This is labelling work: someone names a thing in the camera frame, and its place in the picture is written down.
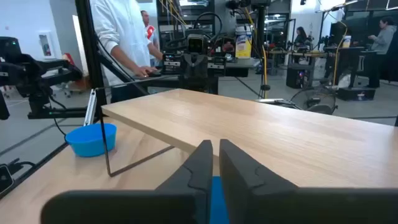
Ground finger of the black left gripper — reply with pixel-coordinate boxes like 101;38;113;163
181;54;195;78
194;54;208;78

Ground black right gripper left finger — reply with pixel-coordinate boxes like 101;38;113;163
40;139;214;224

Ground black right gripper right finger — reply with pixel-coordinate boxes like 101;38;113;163
219;138;398;224

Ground blue plastic mini bowl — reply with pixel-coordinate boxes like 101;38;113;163
65;123;118;158
210;175;230;224

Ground person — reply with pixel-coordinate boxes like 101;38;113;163
366;16;398;90
294;26;308;63
89;0;164;104
140;9;164;68

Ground white wipes tub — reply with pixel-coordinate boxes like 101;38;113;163
234;26;253;60

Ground wooden shelf riser black legs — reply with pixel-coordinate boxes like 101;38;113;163
98;88;398;190

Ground black computer tower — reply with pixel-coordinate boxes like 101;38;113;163
285;64;312;90

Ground black floor fan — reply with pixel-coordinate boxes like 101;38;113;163
289;86;340;116

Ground black floor case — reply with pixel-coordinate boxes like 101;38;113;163
337;86;377;102

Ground black work table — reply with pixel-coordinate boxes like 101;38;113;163
323;45;379;88

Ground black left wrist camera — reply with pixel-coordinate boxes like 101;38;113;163
186;33;208;54

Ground black pole with yellow cable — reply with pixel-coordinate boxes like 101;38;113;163
248;0;272;100

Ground silver aluminium bracket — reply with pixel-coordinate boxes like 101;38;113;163
83;88;98;127

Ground white wall cabinet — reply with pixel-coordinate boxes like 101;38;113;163
37;30;57;60

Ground black camera cable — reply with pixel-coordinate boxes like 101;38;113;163
6;157;37;175

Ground black table-level camera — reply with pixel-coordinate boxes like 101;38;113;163
0;164;15;194

